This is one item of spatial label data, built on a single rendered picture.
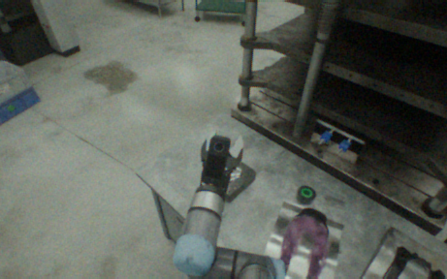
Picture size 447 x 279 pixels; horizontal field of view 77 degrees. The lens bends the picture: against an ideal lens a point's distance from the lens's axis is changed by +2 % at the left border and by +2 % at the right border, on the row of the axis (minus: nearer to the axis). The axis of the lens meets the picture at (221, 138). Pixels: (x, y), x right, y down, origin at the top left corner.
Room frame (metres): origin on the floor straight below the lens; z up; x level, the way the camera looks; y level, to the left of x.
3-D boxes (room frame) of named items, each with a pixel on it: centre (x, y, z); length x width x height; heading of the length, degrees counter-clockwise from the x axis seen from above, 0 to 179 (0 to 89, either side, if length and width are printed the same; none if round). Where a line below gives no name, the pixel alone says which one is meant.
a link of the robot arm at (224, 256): (0.26, 0.03, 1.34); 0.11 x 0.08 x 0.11; 78
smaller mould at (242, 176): (0.87, -0.05, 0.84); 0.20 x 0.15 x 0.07; 137
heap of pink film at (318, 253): (0.51, -0.34, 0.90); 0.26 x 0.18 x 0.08; 154
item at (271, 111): (1.38, -0.82, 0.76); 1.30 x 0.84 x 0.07; 47
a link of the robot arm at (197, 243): (0.26, 0.05, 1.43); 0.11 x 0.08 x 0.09; 168
